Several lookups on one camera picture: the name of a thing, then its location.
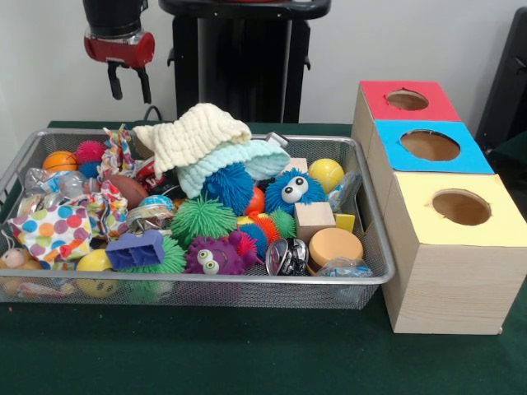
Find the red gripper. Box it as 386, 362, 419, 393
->
83, 30, 156, 105

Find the cream waffle cloth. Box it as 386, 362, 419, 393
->
133, 103, 253, 176

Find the red black packet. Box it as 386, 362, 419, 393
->
136, 158, 166, 192

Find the clear blue plastic packet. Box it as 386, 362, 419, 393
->
327, 173, 364, 213

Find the clear mesh bin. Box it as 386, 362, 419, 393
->
0, 128, 396, 309

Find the wooden box with three holes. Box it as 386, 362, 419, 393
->
352, 80, 527, 336

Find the pink spiky ball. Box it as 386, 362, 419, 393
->
74, 140, 107, 165

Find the small orange basketball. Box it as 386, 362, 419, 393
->
42, 151, 79, 174

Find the brown toy football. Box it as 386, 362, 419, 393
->
107, 173, 150, 210

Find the blue globe ball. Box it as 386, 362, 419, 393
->
138, 195, 175, 210

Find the mint green knit cloth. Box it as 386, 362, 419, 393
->
176, 138, 291, 200

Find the silver can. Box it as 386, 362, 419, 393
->
126, 204, 175, 234

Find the small green spiky ball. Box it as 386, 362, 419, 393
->
169, 196, 238, 246

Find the polka dot cloth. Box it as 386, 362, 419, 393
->
8, 193, 124, 270

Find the purple plastic block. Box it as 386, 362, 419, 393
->
105, 230, 166, 271

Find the large green spiky ball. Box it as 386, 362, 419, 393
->
124, 235, 189, 277

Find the yellow smiley ball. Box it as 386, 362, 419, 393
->
76, 249, 121, 298

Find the purple spiky ball with eyes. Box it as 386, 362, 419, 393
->
184, 230, 258, 277

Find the blue fuzzy ball with eyes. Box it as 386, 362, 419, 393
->
263, 169, 327, 216

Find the wooden cube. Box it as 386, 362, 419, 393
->
294, 202, 337, 242

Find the yellow block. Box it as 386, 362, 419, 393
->
333, 212, 357, 235

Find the round wooden disc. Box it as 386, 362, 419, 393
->
306, 227, 365, 272

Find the clear crumpled plastic packet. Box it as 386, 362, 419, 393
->
317, 257, 375, 279

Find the black chair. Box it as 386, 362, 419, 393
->
478, 8, 527, 153

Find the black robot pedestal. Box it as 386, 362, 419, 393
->
159, 0, 332, 124

